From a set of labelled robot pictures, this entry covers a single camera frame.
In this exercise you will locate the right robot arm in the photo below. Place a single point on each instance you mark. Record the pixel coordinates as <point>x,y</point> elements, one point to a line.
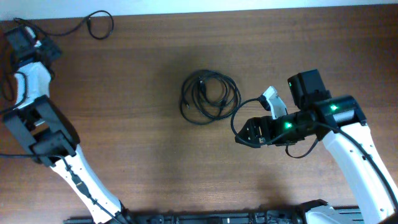
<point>340,124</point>

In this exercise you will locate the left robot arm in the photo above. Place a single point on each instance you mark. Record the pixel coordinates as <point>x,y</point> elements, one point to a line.
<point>44,132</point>

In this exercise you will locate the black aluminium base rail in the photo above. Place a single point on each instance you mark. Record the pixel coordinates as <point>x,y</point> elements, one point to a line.
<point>315,211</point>

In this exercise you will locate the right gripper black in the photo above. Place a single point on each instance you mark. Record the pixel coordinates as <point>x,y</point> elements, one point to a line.
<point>254,124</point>

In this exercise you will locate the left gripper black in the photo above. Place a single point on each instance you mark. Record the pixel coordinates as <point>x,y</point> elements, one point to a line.
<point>55,51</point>

